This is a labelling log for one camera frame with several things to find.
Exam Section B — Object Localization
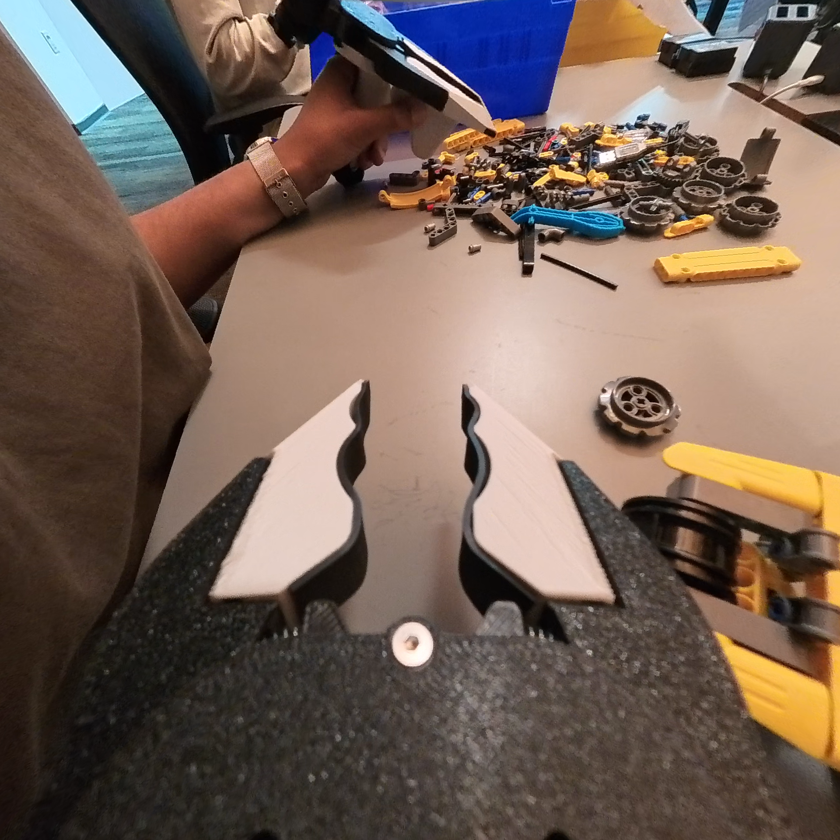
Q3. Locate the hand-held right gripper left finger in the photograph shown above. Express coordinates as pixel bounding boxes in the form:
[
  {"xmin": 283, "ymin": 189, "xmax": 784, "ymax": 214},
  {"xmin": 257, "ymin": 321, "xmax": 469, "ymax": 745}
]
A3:
[{"xmin": 209, "ymin": 379, "xmax": 370, "ymax": 631}]

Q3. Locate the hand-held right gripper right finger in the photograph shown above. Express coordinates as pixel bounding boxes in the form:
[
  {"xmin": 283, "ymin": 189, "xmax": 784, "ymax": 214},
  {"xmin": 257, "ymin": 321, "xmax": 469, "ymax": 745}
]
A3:
[{"xmin": 458, "ymin": 384, "xmax": 618, "ymax": 631}]

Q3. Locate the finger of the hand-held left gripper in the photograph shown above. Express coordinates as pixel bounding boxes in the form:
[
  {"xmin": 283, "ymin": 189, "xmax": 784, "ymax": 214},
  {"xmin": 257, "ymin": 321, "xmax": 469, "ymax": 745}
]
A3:
[{"xmin": 394, "ymin": 39, "xmax": 497, "ymax": 135}]

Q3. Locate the pile of small building parts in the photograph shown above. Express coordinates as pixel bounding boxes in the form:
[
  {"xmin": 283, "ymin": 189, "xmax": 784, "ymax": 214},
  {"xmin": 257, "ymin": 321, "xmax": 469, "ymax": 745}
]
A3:
[{"xmin": 378, "ymin": 118, "xmax": 783, "ymax": 247}]

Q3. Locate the person's left forearm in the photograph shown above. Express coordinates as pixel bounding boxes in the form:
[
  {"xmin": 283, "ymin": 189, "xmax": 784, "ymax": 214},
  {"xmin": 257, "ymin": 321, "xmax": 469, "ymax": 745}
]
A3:
[{"xmin": 128, "ymin": 161, "xmax": 290, "ymax": 309}]

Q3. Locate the person's left hand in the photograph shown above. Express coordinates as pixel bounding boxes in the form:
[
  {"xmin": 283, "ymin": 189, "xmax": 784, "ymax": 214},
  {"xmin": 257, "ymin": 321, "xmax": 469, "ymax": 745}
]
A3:
[{"xmin": 279, "ymin": 59, "xmax": 424, "ymax": 191}]

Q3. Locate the blue plastic bin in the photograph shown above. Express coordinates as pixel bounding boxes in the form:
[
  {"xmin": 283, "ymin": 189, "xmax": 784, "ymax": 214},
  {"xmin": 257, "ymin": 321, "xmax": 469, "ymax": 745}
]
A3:
[{"xmin": 308, "ymin": 0, "xmax": 577, "ymax": 122}]

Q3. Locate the yellow arch piece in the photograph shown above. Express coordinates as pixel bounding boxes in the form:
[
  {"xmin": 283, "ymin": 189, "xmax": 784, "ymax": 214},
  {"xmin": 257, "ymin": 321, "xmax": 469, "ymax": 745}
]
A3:
[{"xmin": 378, "ymin": 174, "xmax": 457, "ymax": 211}]

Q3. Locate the thin gray angled beam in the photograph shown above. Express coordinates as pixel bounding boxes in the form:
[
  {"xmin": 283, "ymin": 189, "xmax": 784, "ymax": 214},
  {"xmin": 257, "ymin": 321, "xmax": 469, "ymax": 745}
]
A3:
[{"xmin": 428, "ymin": 205, "xmax": 475, "ymax": 247}]

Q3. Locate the blue brick separator tool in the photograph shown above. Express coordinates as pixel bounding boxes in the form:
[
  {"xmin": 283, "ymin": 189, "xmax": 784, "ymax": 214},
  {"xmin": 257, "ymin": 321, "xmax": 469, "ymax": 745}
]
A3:
[{"xmin": 511, "ymin": 205, "xmax": 626, "ymax": 240}]

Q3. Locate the thin black rod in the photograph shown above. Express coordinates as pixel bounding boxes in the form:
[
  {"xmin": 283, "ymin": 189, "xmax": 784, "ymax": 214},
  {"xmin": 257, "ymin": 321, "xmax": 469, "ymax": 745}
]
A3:
[{"xmin": 539, "ymin": 252, "xmax": 619, "ymax": 291}]

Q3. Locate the person's dark shoe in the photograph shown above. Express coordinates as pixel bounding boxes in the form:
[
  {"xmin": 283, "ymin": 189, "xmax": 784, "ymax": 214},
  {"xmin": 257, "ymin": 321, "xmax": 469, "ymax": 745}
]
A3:
[{"xmin": 187, "ymin": 295, "xmax": 221, "ymax": 343}]

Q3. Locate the black office chair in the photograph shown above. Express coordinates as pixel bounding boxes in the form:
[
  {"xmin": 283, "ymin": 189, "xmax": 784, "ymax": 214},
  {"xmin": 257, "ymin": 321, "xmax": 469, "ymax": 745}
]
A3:
[{"xmin": 69, "ymin": 0, "xmax": 309, "ymax": 185}]

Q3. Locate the yellow toy vehicle model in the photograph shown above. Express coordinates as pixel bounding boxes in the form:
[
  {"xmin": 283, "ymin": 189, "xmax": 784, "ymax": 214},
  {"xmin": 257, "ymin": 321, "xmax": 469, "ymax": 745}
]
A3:
[{"xmin": 620, "ymin": 441, "xmax": 840, "ymax": 769}]

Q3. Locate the black power adapter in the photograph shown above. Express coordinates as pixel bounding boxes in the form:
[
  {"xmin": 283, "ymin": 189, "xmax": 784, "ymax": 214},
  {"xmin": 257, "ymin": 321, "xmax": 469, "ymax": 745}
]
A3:
[{"xmin": 658, "ymin": 33, "xmax": 739, "ymax": 78}]

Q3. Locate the person's brown shirt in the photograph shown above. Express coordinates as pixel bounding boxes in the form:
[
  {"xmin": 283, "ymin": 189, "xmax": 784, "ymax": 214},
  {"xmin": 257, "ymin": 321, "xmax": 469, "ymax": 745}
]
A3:
[{"xmin": 0, "ymin": 26, "xmax": 214, "ymax": 840}]

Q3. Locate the dark gray lever piece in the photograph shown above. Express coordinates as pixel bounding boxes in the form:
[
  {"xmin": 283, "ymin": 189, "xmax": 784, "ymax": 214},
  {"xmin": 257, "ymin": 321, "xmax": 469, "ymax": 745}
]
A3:
[{"xmin": 740, "ymin": 128, "xmax": 782, "ymax": 191}]

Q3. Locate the long yellow ribbed panel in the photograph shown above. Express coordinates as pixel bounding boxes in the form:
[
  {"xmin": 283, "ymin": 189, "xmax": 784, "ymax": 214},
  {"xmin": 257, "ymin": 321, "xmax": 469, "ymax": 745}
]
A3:
[{"xmin": 653, "ymin": 245, "xmax": 803, "ymax": 284}]

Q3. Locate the black box device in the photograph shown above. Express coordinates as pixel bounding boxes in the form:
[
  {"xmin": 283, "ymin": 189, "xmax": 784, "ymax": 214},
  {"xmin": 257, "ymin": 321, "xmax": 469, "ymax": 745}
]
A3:
[{"xmin": 742, "ymin": 0, "xmax": 818, "ymax": 80}]

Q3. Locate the large black device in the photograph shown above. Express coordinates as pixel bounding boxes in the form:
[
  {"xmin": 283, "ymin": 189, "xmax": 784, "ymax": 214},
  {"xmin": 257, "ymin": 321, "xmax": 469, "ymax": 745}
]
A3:
[{"xmin": 804, "ymin": 20, "xmax": 840, "ymax": 96}]

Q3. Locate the white cable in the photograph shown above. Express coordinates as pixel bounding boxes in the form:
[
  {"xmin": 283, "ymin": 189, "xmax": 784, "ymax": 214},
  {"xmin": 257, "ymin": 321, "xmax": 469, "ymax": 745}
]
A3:
[{"xmin": 758, "ymin": 73, "xmax": 826, "ymax": 105}]

